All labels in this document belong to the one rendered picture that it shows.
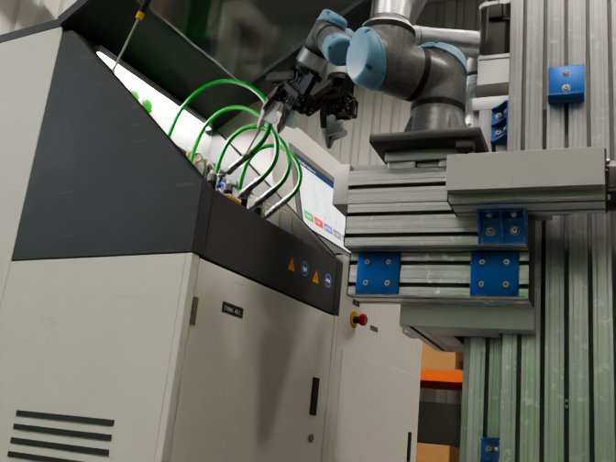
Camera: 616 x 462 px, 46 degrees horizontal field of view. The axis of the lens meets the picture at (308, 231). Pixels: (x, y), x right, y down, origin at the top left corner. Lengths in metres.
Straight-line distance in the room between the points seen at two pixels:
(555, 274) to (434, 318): 0.26
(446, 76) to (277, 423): 0.93
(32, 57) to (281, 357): 1.10
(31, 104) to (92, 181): 0.38
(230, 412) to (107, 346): 0.31
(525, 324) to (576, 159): 0.36
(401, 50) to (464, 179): 0.34
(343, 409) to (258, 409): 0.45
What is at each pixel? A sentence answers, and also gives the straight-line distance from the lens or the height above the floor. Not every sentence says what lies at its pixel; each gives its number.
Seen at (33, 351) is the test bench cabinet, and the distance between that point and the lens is 1.82.
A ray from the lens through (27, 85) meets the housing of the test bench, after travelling 2.19.
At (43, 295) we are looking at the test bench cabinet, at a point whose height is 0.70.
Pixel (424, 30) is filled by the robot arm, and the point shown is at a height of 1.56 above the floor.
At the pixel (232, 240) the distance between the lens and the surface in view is 1.68.
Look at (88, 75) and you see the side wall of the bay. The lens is 2.02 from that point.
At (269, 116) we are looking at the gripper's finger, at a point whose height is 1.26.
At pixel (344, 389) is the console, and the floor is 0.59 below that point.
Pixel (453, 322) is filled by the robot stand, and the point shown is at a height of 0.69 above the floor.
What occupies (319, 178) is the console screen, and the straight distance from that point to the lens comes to 2.73.
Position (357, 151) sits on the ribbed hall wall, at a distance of 9.39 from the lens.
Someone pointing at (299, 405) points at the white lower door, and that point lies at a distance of 1.95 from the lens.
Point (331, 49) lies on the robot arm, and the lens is 1.80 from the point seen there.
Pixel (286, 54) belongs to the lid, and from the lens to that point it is 2.49.
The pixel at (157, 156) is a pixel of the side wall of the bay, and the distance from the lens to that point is 1.72.
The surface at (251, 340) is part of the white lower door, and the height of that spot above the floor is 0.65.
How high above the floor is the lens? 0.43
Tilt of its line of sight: 16 degrees up
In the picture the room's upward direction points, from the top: 6 degrees clockwise
